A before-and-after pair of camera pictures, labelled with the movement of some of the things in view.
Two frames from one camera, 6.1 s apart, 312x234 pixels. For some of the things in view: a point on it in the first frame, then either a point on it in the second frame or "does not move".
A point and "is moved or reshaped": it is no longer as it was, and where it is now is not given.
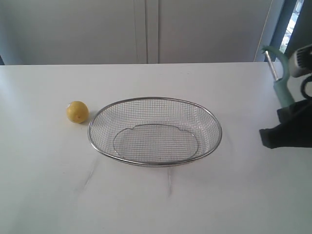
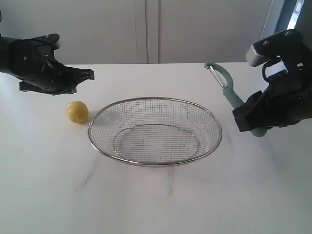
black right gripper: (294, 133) -> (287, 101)
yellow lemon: (77, 111) does not move
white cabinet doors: (43, 32) does not move
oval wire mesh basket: (154, 131) does not move
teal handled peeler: (281, 86) is moved or reshaped
